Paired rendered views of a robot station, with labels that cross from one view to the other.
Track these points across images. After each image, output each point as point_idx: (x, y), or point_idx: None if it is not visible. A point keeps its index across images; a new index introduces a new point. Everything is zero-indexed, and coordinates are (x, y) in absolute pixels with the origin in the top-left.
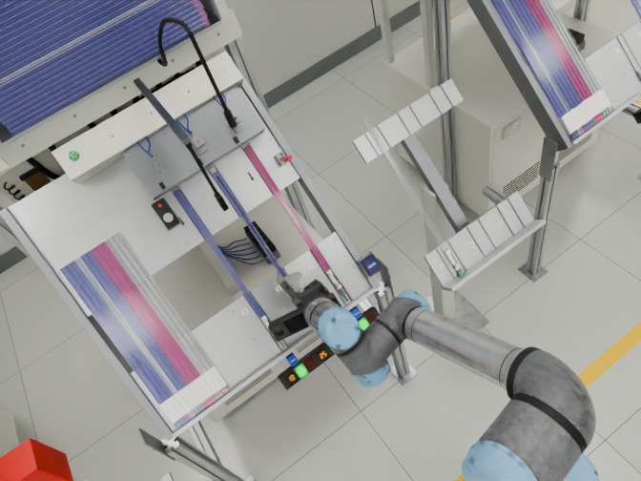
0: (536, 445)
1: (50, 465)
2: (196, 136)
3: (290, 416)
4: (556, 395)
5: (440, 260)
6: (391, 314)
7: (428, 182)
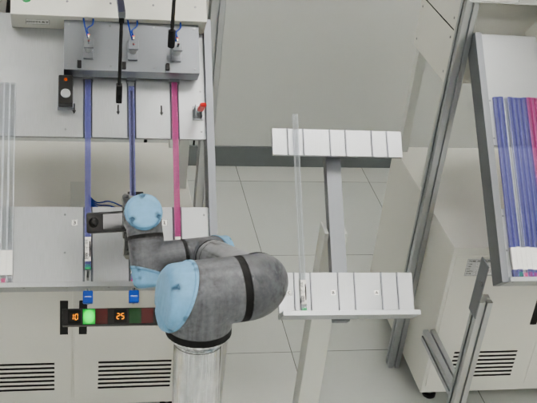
0: (215, 268)
1: None
2: (135, 40)
3: None
4: (255, 257)
5: (291, 285)
6: (196, 239)
7: (328, 217)
